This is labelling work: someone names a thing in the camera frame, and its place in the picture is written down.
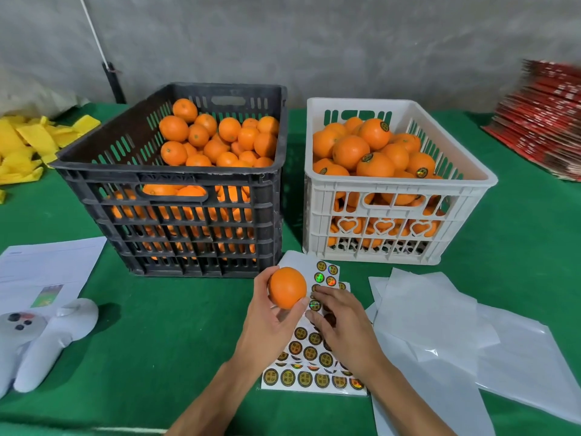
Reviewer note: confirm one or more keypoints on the person's right hand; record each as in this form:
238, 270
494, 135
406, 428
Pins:
349, 336

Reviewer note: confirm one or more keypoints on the person's left hand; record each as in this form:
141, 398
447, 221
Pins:
263, 336

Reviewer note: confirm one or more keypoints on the single orange fruit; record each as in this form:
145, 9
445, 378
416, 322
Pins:
288, 288

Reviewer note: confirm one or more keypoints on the black plastic crate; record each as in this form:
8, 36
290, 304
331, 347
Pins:
263, 172

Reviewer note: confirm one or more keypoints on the heap of labelled oranges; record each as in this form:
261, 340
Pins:
349, 151

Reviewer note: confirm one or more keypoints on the pile of oranges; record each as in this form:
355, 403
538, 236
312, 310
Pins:
174, 128

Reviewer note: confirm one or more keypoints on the white plastic crate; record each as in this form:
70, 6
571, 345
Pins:
359, 102

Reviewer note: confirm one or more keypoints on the white backing sheet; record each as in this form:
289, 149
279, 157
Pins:
536, 363
427, 313

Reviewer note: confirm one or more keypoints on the green felt table cover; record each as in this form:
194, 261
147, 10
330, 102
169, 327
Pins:
154, 349

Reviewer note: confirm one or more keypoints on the white handheld controller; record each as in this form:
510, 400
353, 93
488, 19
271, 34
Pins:
50, 336

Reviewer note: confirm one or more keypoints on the white printed paper sheet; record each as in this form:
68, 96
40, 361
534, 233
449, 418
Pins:
50, 263

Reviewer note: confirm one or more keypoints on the stack of red cardboard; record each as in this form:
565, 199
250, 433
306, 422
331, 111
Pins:
540, 122

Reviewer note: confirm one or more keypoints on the pile of yellow bags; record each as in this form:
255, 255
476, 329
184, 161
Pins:
27, 145

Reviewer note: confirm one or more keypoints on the beige woven sack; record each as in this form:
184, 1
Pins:
32, 95

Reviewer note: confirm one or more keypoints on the white pole with black base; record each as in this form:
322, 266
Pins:
98, 45

